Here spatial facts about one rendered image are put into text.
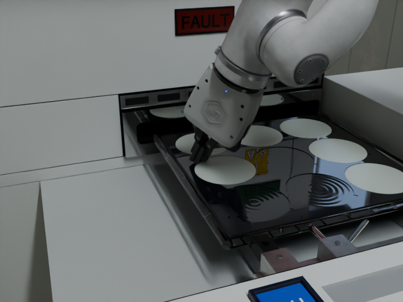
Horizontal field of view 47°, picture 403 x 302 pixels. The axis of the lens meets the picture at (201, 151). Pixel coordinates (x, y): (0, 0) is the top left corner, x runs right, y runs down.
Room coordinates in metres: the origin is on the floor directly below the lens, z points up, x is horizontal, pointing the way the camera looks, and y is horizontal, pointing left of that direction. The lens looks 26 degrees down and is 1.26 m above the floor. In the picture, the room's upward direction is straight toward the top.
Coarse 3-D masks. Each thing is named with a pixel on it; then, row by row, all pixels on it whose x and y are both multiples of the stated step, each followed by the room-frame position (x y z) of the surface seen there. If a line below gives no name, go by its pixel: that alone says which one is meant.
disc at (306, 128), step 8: (288, 120) 0.89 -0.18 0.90; (296, 120) 0.89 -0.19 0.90; (304, 120) 0.89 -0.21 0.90; (312, 120) 0.89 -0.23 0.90; (280, 128) 0.85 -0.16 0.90; (288, 128) 0.85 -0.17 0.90; (296, 128) 0.85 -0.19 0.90; (304, 128) 0.85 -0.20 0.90; (312, 128) 0.85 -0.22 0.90; (320, 128) 0.85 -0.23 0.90; (328, 128) 0.85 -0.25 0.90; (296, 136) 0.81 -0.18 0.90; (304, 136) 0.81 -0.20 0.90; (312, 136) 0.81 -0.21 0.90; (320, 136) 0.81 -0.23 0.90
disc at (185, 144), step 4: (184, 136) 0.81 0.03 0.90; (188, 136) 0.81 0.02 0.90; (192, 136) 0.81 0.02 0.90; (208, 136) 0.81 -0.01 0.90; (180, 140) 0.79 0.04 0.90; (184, 140) 0.79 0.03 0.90; (188, 140) 0.79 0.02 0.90; (192, 140) 0.79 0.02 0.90; (176, 144) 0.77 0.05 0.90; (180, 144) 0.77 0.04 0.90; (184, 144) 0.77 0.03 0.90; (188, 144) 0.77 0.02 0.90; (192, 144) 0.77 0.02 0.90; (180, 148) 0.76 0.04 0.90; (184, 148) 0.76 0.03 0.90; (188, 148) 0.76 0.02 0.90; (220, 148) 0.76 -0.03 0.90; (224, 148) 0.76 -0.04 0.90; (184, 152) 0.74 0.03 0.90; (188, 152) 0.74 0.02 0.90; (212, 152) 0.74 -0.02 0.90; (216, 152) 0.74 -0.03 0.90; (220, 152) 0.74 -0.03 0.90
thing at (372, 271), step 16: (352, 256) 0.38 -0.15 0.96; (368, 256) 0.38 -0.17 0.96; (384, 256) 0.38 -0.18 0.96; (400, 256) 0.38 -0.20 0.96; (288, 272) 0.35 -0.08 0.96; (304, 272) 0.35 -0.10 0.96; (320, 272) 0.35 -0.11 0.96; (336, 272) 0.35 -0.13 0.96; (352, 272) 0.35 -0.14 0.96; (368, 272) 0.35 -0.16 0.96; (384, 272) 0.36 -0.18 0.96; (400, 272) 0.36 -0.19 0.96; (224, 288) 0.33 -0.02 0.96; (240, 288) 0.33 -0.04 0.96; (320, 288) 0.33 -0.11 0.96; (336, 288) 0.33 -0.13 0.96; (352, 288) 0.33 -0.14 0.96; (368, 288) 0.33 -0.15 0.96; (384, 288) 0.33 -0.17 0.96; (400, 288) 0.33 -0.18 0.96
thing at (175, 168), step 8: (152, 136) 0.81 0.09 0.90; (160, 144) 0.77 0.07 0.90; (168, 152) 0.73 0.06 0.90; (168, 160) 0.71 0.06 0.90; (176, 168) 0.67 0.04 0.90; (176, 176) 0.66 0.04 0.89; (184, 176) 0.65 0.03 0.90; (184, 184) 0.63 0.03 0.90; (192, 184) 0.63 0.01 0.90; (192, 192) 0.60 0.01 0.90; (200, 200) 0.58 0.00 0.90; (200, 208) 0.56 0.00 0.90; (208, 216) 0.54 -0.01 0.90; (208, 224) 0.53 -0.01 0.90; (216, 224) 0.52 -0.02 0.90; (216, 232) 0.50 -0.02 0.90; (224, 232) 0.50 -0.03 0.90; (224, 240) 0.48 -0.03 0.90
